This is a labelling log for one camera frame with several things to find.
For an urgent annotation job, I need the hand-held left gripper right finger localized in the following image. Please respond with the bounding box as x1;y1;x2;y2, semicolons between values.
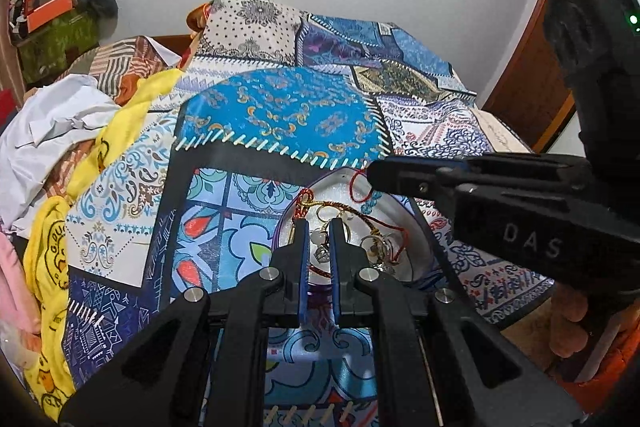
329;219;584;427

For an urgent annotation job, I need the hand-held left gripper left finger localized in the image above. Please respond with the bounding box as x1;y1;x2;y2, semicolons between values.
59;221;312;427

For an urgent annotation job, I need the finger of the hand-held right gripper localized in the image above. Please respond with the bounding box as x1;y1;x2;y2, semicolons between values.
367;154;594;182
371;169;594;208

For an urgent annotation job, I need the white bead pendant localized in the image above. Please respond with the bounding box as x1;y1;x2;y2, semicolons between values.
310;229;331;269

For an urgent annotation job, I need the purple heart-shaped tin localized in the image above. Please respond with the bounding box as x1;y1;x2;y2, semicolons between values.
274;167;437;297

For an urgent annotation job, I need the gold chain jewelry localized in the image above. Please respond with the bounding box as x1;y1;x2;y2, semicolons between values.
357;227;404;276

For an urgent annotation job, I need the red gold braided cord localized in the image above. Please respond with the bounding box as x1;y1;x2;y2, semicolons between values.
294;189;367;234

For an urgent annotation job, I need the person's right hand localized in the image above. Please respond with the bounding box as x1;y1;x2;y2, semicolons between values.
549;282;589;359

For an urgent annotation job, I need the brown wooden door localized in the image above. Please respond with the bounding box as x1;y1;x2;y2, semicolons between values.
480;0;577;154

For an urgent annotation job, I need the patchwork printed blanket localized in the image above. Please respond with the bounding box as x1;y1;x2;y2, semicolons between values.
65;0;557;427

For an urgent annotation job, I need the orange clothing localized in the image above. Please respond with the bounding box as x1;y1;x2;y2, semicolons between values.
540;322;637;410

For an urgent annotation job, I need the yellow printed cloth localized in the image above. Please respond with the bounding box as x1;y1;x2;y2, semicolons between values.
22;69;184;423

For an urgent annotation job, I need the orange striped cloth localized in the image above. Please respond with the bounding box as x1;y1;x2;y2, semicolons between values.
89;36;184;102

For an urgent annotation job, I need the pink plush toy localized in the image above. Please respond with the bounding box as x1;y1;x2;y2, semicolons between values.
0;232;42;335

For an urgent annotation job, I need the white crumpled cloth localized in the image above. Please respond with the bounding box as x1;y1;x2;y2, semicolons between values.
0;74;124;229

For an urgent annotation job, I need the orange box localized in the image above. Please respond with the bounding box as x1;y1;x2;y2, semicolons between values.
25;0;77;34

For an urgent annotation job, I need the wooden bed frame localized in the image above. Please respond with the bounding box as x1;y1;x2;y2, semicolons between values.
150;34;202;54

